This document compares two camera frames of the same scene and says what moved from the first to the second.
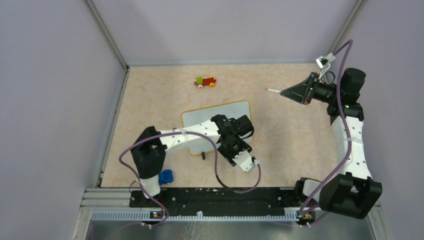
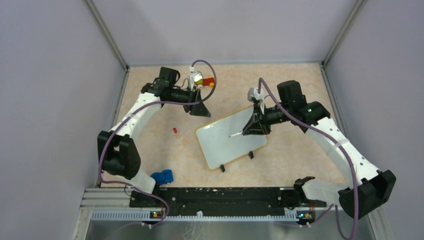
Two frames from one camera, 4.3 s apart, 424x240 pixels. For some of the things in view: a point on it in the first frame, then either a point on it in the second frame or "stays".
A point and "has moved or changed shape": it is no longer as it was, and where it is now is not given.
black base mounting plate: [219, 201] stays
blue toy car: [165, 176] stays
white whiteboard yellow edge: [226, 111] has moved or changed shape
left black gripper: [229, 156] to [196, 107]
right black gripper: [300, 92] to [258, 124]
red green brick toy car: [201, 82] stays
